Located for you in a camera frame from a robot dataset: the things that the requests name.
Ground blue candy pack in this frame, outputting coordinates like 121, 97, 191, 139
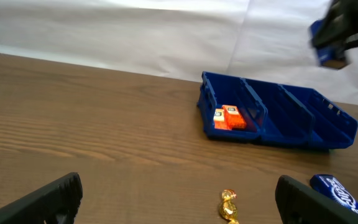
309, 173, 358, 220
309, 19, 350, 70

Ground orange candy box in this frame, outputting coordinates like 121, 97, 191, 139
221, 105, 247, 130
213, 108, 229, 131

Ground blue tray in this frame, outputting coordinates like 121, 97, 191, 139
196, 71, 358, 151

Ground gold candy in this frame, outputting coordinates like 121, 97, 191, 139
218, 189, 239, 224

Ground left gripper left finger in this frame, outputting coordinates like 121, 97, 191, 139
0, 172, 83, 224

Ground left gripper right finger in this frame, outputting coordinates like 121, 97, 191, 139
274, 174, 358, 224

